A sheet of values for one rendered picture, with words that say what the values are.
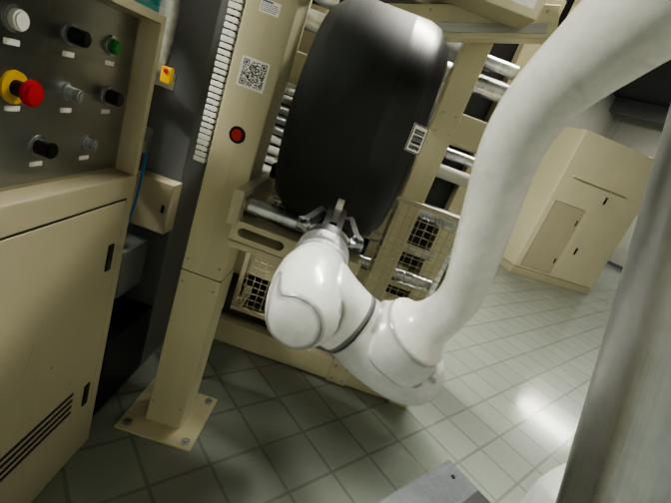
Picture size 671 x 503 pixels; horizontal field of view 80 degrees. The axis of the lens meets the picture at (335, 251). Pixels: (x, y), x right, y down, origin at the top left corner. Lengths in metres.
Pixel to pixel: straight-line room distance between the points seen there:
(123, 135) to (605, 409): 1.06
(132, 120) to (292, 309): 0.75
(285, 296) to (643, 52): 0.40
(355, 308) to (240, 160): 0.73
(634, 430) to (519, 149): 0.26
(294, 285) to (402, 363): 0.18
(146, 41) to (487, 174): 0.85
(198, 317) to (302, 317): 0.91
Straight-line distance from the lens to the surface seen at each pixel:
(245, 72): 1.16
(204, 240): 1.26
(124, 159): 1.13
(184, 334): 1.42
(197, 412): 1.72
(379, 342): 0.54
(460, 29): 1.55
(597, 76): 0.41
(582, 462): 0.28
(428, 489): 0.87
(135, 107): 1.10
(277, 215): 1.09
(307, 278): 0.49
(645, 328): 0.24
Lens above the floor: 1.22
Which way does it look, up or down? 19 degrees down
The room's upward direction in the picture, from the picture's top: 21 degrees clockwise
